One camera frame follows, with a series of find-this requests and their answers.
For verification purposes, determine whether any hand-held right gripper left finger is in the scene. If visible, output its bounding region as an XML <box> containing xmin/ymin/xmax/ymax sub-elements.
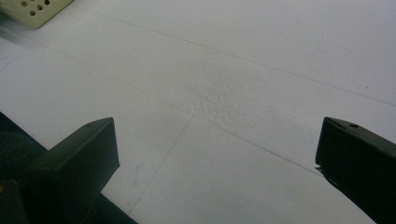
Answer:
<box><xmin>19</xmin><ymin>117</ymin><xmax>120</xmax><ymax>224</ymax></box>

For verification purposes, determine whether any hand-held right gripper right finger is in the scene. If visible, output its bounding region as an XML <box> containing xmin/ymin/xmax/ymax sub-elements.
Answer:
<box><xmin>315</xmin><ymin>116</ymin><xmax>396</xmax><ymax>224</ymax></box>

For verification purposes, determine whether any cream perforated plastic basket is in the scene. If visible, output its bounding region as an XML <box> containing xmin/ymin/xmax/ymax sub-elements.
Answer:
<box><xmin>0</xmin><ymin>0</ymin><xmax>75</xmax><ymax>30</ymax></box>

